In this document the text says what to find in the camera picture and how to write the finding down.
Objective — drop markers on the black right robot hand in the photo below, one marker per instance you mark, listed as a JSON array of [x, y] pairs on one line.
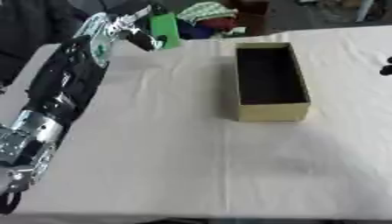
[[386, 70]]

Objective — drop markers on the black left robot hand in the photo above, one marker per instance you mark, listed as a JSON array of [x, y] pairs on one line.
[[145, 40]]

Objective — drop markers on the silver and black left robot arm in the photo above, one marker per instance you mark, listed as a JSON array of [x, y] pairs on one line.
[[61, 84]]

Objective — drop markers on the tan cardboard box black inside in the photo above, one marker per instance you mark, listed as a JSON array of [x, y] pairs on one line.
[[271, 84]]

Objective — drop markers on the green flat block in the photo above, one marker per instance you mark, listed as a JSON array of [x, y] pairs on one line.
[[166, 28]]

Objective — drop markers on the blue cloth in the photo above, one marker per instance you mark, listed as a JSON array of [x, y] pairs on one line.
[[193, 31]]

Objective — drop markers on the white pole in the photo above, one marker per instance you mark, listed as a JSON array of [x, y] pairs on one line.
[[363, 10]]

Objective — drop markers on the green and white checked cloth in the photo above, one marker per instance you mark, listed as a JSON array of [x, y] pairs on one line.
[[206, 11]]

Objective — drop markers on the red cloth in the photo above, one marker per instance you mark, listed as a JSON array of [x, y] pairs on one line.
[[220, 24]]

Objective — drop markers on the brown wooden cabinet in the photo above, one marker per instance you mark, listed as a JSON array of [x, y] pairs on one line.
[[253, 16]]

